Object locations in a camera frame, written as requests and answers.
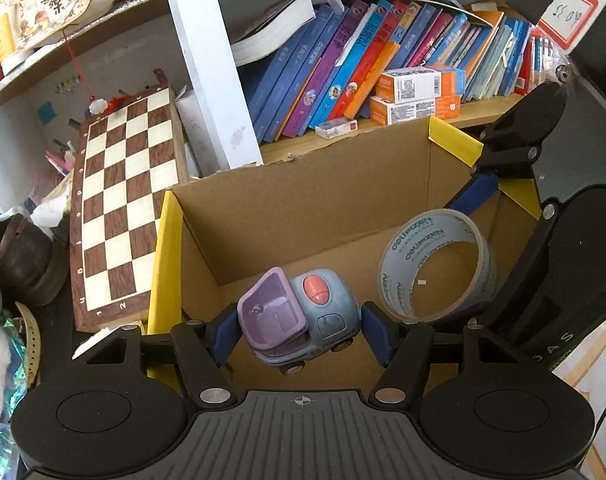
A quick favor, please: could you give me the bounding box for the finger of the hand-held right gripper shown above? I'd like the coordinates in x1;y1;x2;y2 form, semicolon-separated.
475;200;560;331
449;132;544;217

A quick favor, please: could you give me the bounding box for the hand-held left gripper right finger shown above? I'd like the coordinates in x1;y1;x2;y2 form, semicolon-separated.
360;301;528;406

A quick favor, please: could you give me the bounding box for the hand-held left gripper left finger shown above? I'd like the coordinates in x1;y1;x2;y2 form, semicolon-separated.
72;303;245;409

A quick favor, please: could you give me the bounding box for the blue purple toy car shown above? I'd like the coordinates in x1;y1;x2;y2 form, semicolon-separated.
237;267;361;376

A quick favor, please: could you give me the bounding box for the clear packing tape roll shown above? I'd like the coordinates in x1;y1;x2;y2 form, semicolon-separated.
378;208;498;322

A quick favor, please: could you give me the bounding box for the cardboard box with yellow tape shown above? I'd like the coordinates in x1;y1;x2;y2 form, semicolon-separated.
146;116;544;396

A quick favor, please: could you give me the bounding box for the orange white carton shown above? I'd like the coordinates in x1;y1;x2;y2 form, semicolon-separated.
375;66;467;106
369;94;462;126

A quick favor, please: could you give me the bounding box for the small white red box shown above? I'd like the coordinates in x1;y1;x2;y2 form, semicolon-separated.
314;116;359;139

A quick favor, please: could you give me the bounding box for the wooden chessboard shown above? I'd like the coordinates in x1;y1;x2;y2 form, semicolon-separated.
68;85;189;333

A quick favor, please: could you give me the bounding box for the wooden bookshelf board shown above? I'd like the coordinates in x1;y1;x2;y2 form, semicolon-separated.
260;92;534;166

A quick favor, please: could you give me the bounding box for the row of colourful books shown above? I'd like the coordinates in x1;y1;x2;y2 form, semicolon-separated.
248;0;534;143

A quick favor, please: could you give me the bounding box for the tall white carton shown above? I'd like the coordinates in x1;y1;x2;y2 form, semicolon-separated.
174;87;221;178

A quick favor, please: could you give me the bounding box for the pink packet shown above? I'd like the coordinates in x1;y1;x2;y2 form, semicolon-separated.
44;139;78;177

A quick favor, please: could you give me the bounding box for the iridescent green wrap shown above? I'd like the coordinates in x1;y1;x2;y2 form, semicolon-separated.
0;310;31;480

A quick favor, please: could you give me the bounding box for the thick dark-covered book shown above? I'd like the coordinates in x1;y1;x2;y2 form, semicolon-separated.
230;0;316;67

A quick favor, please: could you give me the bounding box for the grey shelf board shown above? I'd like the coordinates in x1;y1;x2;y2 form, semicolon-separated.
0;0;176;113

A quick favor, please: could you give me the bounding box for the yellow white carton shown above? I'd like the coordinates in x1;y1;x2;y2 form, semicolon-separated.
0;10;23;72

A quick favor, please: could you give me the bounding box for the decorative hanging sign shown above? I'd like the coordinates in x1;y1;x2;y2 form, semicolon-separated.
0;0;115;53

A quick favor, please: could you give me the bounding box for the beige woven strap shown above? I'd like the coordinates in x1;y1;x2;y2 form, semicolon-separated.
14;301;43;387

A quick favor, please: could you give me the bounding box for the red cord charm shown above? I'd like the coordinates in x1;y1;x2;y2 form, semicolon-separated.
63;30;109;115

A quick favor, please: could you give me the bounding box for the white shelf post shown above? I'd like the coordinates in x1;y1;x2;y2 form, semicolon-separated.
165;0;265;168

